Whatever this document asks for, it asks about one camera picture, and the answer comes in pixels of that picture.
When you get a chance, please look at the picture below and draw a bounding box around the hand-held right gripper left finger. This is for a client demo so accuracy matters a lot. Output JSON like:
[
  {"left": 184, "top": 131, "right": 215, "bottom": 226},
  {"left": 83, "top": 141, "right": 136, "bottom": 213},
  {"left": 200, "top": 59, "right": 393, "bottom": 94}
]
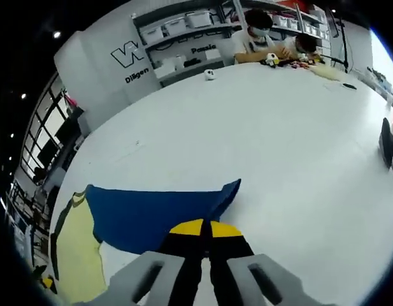
[{"left": 100, "top": 219, "right": 205, "bottom": 306}]

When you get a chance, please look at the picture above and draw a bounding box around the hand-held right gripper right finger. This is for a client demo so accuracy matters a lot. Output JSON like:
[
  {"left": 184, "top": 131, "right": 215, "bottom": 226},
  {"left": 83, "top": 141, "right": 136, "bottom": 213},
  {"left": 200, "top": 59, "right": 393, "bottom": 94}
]
[{"left": 208, "top": 222, "right": 315, "bottom": 306}]

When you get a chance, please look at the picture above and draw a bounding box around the yellow blue grey garment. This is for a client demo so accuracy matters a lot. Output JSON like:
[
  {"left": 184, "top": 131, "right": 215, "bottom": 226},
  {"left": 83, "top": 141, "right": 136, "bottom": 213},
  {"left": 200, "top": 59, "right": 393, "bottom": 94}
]
[{"left": 49, "top": 178, "right": 242, "bottom": 306}]

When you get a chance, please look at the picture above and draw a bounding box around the pink hanging garment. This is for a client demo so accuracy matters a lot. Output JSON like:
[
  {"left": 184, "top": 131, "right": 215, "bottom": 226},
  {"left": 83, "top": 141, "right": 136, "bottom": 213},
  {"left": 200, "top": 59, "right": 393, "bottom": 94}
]
[{"left": 63, "top": 92, "right": 78, "bottom": 111}]

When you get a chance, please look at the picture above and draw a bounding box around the black monitor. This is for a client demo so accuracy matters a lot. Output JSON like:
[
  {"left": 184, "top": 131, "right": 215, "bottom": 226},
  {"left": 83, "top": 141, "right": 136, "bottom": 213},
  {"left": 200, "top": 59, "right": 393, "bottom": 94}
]
[{"left": 36, "top": 138, "right": 61, "bottom": 164}]

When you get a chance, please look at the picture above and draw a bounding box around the white office chair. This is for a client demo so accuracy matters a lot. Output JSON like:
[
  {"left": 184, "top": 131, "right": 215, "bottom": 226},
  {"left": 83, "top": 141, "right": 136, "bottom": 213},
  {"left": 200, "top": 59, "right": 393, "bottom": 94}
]
[{"left": 68, "top": 106, "right": 92, "bottom": 135}]

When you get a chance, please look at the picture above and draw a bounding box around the black chair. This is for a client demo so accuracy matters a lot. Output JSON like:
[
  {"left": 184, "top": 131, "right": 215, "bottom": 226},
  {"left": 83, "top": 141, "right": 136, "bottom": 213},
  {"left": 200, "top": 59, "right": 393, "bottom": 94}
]
[{"left": 378, "top": 117, "right": 393, "bottom": 180}]

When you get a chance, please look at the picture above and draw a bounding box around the cream cloth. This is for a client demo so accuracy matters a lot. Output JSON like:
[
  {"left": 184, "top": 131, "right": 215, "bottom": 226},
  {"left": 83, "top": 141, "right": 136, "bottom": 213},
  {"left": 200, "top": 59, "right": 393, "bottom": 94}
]
[{"left": 311, "top": 64, "right": 347, "bottom": 81}]

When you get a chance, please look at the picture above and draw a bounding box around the grey metal shelving rack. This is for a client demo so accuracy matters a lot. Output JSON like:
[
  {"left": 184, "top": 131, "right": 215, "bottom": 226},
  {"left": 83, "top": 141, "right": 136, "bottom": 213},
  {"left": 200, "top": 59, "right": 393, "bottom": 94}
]
[{"left": 132, "top": 0, "right": 331, "bottom": 87}]

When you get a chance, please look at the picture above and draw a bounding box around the row of white storage bins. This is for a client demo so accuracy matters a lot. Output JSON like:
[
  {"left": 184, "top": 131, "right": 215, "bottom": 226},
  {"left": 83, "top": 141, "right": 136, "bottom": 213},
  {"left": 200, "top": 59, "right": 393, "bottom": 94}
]
[{"left": 141, "top": 9, "right": 331, "bottom": 45}]

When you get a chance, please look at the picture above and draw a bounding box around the black tripod stand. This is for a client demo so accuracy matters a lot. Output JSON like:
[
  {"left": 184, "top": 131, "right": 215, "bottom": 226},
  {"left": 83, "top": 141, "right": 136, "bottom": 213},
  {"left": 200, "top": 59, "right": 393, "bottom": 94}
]
[{"left": 329, "top": 14, "right": 354, "bottom": 75}]

